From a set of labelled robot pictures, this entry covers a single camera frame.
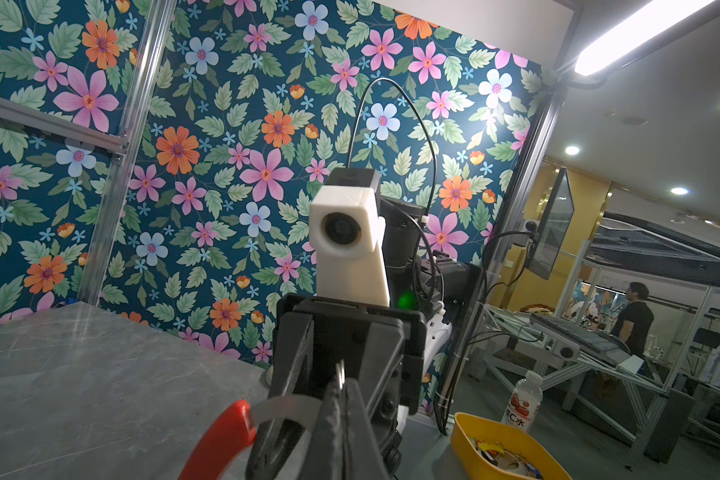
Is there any metal keyring disc red grip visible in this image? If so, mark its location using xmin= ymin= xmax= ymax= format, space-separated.
xmin=179 ymin=394 xmax=321 ymax=480

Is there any plastic drink bottle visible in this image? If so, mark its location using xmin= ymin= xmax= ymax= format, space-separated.
xmin=501 ymin=371 xmax=543 ymax=433

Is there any yellow plastic tray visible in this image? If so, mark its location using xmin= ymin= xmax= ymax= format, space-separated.
xmin=451 ymin=412 xmax=572 ymax=480

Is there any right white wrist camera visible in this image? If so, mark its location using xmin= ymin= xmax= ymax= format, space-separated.
xmin=309 ymin=168 xmax=390 ymax=307

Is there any person in black shirt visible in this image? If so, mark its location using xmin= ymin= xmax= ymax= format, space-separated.
xmin=611 ymin=282 xmax=654 ymax=357

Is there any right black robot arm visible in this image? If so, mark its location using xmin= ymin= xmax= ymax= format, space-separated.
xmin=269 ymin=198 xmax=479 ymax=474

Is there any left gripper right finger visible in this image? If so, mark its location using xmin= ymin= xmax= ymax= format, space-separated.
xmin=341 ymin=378 xmax=390 ymax=480

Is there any wall mounted monitor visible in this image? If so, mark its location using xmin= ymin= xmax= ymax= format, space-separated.
xmin=525 ymin=168 xmax=575 ymax=280

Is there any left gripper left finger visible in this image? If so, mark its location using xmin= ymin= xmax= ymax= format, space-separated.
xmin=298 ymin=376 xmax=344 ymax=480

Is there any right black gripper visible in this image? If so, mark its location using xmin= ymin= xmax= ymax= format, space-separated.
xmin=245 ymin=294 xmax=426 ymax=479

